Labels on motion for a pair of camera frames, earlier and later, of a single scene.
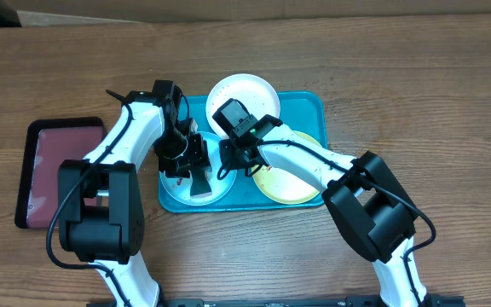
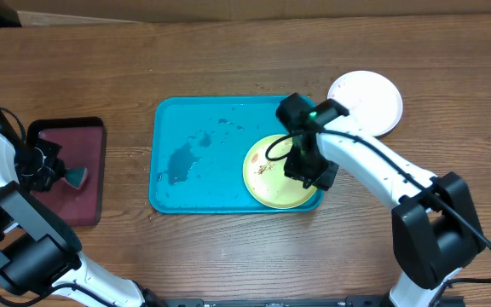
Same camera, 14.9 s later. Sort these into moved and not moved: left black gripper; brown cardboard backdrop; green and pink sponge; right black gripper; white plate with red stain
Moved: right black gripper; white plate with red stain; left black gripper; green and pink sponge
Not moved: brown cardboard backdrop
